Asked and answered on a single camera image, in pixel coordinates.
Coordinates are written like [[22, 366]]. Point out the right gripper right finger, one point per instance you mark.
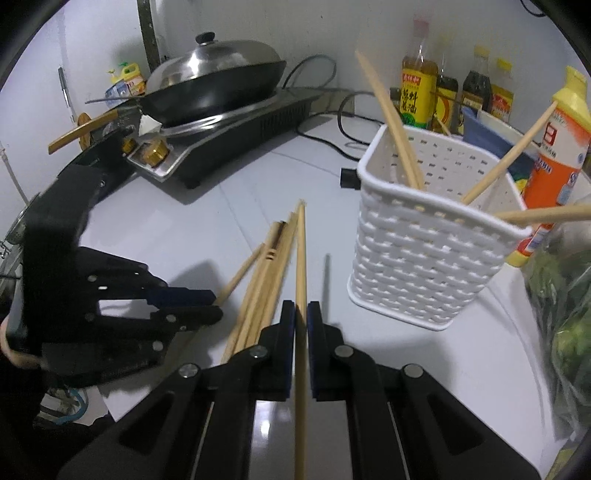
[[403, 423]]

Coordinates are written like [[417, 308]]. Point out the plastic bag of greens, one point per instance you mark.
[[557, 280]]

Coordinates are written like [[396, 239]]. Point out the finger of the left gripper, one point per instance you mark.
[[184, 318], [180, 295]]

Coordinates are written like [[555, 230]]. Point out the yellow cap amber bottle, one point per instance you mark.
[[502, 90]]

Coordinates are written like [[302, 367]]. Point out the white plastic utensil basket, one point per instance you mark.
[[421, 256]]

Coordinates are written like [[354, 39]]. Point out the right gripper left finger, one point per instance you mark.
[[198, 423]]

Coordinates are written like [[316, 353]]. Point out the orange yellow squeeze bottle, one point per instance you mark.
[[564, 146]]

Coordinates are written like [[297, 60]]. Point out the black wok with wooden handle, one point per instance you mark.
[[209, 95]]

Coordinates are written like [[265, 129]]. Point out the person's left hand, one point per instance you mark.
[[18, 359]]

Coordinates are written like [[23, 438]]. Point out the blue bowl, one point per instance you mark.
[[484, 130]]

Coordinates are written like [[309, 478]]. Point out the yellow detergent bottle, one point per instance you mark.
[[126, 82]]

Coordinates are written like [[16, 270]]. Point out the small black electric pot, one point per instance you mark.
[[107, 154]]

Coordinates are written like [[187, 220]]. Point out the bamboo chopstick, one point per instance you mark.
[[500, 168], [300, 348], [548, 215], [375, 82], [406, 152], [277, 276], [246, 311], [227, 290]]

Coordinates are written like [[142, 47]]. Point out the yellow cap dark sauce bottle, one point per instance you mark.
[[447, 88]]

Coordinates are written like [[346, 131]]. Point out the red cap cooking oil bottle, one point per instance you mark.
[[419, 80]]

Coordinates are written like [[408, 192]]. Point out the yellow cap soy sauce bottle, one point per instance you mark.
[[477, 88]]

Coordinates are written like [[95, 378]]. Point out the grey vertical pipe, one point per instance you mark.
[[149, 39]]

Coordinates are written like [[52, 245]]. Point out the silver induction cooker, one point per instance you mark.
[[197, 149]]

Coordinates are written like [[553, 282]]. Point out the steel wok lid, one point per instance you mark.
[[210, 55]]

